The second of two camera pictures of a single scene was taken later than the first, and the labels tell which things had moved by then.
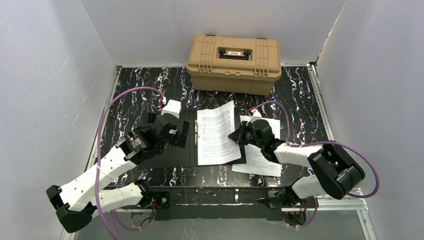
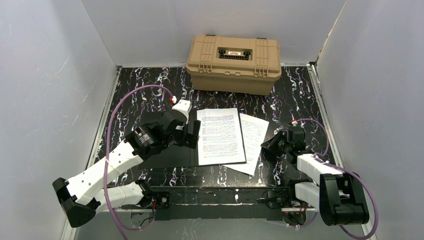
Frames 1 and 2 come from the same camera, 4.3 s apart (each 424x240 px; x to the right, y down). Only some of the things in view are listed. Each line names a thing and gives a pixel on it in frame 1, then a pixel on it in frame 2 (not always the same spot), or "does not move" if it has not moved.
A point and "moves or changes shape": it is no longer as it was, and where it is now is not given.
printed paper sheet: (214, 125) does not move
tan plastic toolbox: (233, 64) does not move
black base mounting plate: (219, 203) does not move
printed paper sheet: (256, 162) moves or changes shape
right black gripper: (241, 135) to (279, 145)
